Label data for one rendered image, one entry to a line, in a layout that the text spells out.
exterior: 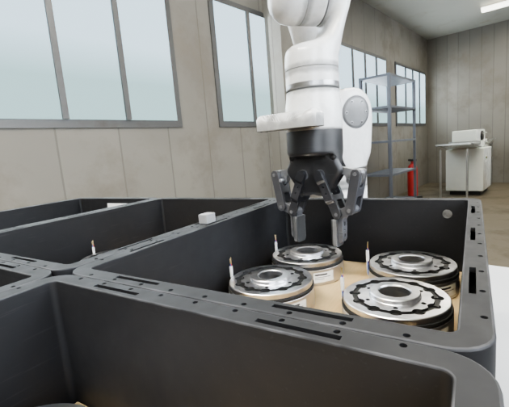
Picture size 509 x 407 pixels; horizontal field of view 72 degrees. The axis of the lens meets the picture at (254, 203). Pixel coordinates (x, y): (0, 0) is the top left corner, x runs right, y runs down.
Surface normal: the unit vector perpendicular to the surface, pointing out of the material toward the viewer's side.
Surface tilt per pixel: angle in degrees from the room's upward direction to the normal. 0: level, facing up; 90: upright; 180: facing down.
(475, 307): 0
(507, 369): 0
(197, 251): 90
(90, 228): 90
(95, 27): 90
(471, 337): 0
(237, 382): 90
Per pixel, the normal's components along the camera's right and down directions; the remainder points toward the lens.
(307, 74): -0.32, 0.16
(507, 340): -0.08, -0.99
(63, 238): 0.85, 0.01
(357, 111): 0.36, 0.22
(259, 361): -0.52, 0.17
